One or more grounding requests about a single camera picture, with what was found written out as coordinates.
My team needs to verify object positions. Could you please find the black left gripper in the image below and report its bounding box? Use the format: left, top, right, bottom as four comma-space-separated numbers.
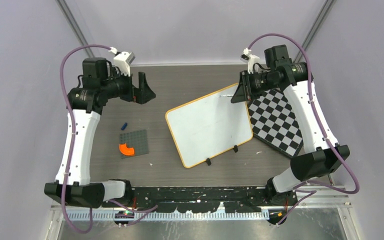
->
102, 66, 156, 104

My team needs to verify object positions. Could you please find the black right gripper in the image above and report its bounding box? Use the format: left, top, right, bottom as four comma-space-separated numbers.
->
231, 69, 279, 103

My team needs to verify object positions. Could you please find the blue marker cap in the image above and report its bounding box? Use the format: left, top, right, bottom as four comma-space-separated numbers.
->
120, 122, 128, 131

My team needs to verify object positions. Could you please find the yellow framed whiteboard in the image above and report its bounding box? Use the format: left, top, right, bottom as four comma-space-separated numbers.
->
165, 83, 253, 168

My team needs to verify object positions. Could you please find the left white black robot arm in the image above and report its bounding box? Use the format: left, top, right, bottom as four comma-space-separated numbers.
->
44, 57, 156, 209

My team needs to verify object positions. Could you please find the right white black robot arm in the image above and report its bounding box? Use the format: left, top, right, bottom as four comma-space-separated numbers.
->
230, 45, 350, 205

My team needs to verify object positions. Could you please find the black white chessboard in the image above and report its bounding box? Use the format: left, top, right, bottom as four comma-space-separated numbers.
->
248, 89, 303, 158

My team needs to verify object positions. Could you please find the grey lego baseplate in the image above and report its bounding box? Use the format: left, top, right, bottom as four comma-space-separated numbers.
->
119, 129, 149, 159

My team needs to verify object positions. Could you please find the orange curved block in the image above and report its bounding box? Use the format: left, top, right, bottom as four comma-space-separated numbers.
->
118, 143, 136, 157

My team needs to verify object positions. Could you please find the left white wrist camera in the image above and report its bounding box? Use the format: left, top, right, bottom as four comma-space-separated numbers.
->
109, 47, 136, 77

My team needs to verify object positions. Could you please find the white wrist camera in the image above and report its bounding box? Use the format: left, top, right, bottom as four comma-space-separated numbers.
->
240, 48, 260, 74
109, 47, 136, 77

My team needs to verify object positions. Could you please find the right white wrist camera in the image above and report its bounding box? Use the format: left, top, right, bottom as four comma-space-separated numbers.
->
240, 48, 260, 74

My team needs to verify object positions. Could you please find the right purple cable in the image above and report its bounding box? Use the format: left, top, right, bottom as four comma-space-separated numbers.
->
246, 33, 361, 226

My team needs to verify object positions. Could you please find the purple cable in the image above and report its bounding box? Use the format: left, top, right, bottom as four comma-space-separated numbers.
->
246, 33, 361, 226
59, 44, 160, 234

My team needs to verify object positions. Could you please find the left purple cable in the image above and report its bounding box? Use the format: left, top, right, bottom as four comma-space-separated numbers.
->
59, 44, 160, 234

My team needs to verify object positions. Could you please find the aluminium frame rail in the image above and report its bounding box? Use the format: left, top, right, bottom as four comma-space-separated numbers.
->
66, 185, 352, 224

